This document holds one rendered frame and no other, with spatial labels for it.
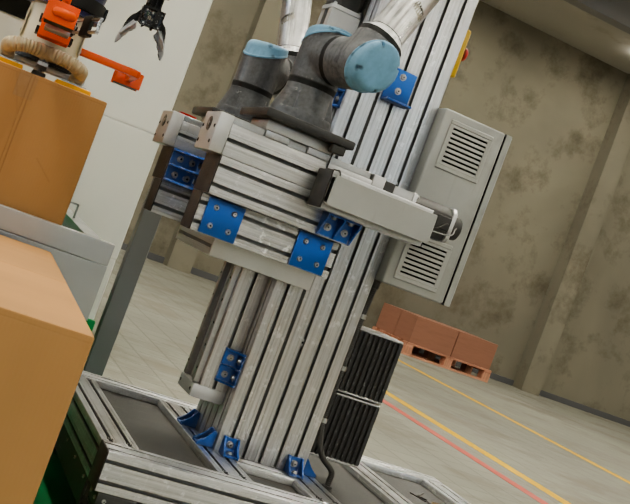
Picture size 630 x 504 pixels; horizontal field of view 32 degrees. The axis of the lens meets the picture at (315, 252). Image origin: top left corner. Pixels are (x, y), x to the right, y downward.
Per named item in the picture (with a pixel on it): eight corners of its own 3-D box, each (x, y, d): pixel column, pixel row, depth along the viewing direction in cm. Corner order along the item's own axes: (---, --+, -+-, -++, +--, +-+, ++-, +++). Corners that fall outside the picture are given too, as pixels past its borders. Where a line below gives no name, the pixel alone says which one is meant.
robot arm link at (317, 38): (314, 90, 265) (334, 37, 265) (350, 97, 255) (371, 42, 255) (278, 72, 257) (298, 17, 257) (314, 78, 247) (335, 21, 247)
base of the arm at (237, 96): (256, 130, 313) (269, 98, 313) (272, 132, 298) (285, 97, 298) (208, 111, 307) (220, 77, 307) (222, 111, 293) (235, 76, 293)
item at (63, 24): (40, 20, 256) (48, 0, 257) (71, 33, 259) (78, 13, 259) (42, 17, 248) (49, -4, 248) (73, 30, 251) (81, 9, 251)
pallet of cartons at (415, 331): (455, 367, 1480) (468, 332, 1480) (492, 385, 1384) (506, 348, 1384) (364, 335, 1429) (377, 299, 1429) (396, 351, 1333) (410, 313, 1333)
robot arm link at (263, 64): (223, 76, 301) (241, 29, 301) (251, 91, 312) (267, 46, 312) (257, 85, 294) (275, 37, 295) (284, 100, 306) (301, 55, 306)
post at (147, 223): (61, 418, 349) (171, 122, 349) (81, 425, 351) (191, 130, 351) (62, 424, 343) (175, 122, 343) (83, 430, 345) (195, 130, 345)
